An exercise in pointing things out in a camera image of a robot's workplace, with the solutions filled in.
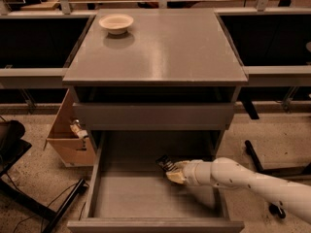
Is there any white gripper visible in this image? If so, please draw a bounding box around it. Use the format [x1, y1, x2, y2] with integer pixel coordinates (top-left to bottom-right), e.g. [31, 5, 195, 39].
[166, 160, 211, 186]

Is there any small object in box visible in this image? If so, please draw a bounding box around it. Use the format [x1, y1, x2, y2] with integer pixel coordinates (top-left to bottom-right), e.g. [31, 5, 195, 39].
[70, 119, 87, 139]

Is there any open grey middle drawer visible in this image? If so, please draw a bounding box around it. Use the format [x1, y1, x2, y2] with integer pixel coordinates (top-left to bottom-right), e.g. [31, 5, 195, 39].
[67, 131, 244, 233]

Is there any open cardboard box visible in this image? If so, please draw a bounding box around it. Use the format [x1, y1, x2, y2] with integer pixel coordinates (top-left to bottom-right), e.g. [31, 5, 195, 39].
[47, 91, 95, 167]

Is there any white paper bowl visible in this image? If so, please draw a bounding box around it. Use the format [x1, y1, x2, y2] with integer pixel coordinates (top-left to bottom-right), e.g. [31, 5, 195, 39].
[99, 14, 134, 35]

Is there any black stand leg left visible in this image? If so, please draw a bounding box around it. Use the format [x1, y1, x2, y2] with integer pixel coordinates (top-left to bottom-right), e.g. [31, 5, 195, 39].
[41, 179, 86, 233]

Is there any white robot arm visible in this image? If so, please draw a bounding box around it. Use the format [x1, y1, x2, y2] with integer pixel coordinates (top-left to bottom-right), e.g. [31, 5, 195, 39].
[163, 157, 311, 223]

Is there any black chair base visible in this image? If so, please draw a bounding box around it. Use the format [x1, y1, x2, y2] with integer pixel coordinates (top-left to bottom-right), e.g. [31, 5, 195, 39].
[0, 120, 56, 220]

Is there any closed grey top drawer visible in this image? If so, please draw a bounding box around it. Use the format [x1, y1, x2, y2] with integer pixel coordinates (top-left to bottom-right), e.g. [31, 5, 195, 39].
[73, 103, 234, 131]

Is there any black stand leg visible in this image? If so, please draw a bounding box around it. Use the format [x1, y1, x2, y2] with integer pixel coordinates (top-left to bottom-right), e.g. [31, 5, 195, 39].
[41, 179, 86, 233]
[245, 140, 286, 219]

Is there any dark rxbar chocolate wrapper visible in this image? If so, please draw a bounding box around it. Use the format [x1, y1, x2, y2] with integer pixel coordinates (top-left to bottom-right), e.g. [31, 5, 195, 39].
[155, 155, 177, 172]

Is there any black stand leg right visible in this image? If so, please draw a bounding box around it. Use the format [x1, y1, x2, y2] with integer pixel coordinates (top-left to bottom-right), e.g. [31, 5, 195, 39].
[245, 140, 286, 219]

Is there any grey drawer cabinet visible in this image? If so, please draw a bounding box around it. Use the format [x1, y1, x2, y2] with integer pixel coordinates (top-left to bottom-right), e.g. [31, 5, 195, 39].
[63, 9, 248, 150]

